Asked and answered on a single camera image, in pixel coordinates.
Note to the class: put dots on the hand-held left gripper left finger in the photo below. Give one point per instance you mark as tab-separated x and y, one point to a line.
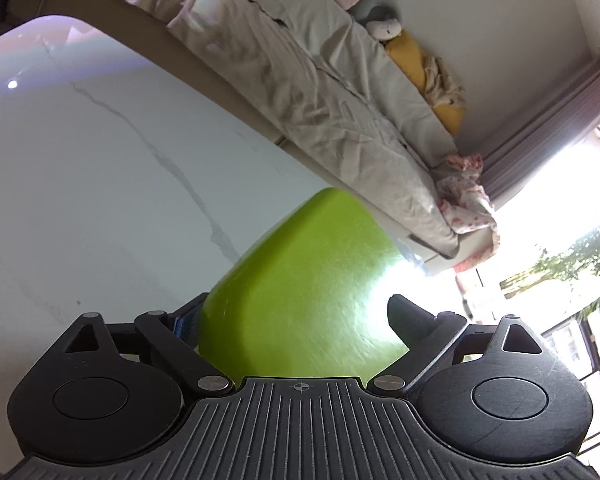
186	327

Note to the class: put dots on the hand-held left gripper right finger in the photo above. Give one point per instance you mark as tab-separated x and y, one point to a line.
410	322

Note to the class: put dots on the lime green plastic bowl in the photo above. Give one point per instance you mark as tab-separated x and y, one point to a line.
305	285

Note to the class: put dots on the white marble desktop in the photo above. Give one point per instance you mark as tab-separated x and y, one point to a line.
80	185

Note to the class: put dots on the pink patterned cloth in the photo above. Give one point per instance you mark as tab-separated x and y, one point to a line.
467	200

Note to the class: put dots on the green plant outside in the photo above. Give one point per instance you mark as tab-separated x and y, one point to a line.
580	260

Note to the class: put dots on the beige crumpled cloth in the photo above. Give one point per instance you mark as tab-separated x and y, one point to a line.
445	85

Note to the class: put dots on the grey curtain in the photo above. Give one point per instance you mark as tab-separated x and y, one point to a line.
550	120

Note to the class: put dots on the bed with grey sheet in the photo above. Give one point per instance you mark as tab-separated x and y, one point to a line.
305	85

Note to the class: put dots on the yellow pillow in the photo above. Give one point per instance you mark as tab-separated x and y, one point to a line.
410	60

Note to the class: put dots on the white plush toy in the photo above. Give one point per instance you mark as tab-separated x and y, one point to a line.
386	29

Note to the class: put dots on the grey plush toy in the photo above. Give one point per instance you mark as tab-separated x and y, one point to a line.
377	7

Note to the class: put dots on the window frame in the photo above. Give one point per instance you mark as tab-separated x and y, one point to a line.
595	350

